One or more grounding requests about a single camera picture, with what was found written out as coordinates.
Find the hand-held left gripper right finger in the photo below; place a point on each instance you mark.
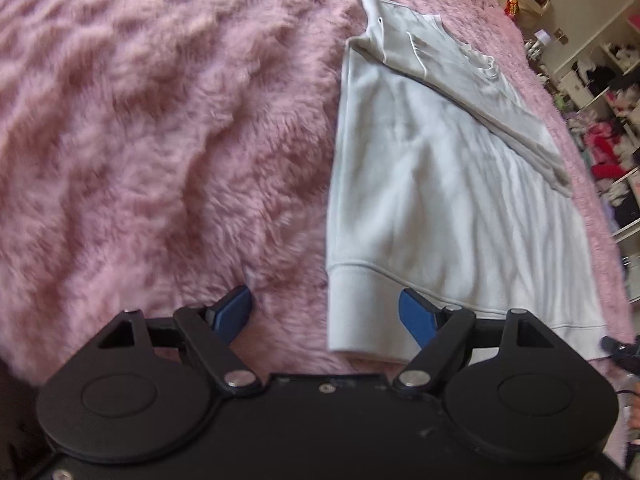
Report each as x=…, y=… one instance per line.
x=416, y=316

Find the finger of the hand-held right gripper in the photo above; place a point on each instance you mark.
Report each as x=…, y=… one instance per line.
x=620, y=350

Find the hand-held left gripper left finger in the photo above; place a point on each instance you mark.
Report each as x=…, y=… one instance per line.
x=232, y=312

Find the white sweatshirt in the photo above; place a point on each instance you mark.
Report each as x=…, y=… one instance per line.
x=425, y=185

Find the red garment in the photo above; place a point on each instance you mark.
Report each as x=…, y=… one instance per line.
x=607, y=157

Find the pink fluffy blanket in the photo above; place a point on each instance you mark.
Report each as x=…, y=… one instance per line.
x=150, y=135

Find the white shelf unit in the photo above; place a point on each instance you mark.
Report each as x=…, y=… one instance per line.
x=600, y=60

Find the white table lamp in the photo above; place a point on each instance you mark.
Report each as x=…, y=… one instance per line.
x=541, y=37

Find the red snack bag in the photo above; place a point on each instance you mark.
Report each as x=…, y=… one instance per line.
x=512, y=9

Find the wall socket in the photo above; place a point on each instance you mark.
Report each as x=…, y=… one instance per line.
x=561, y=37

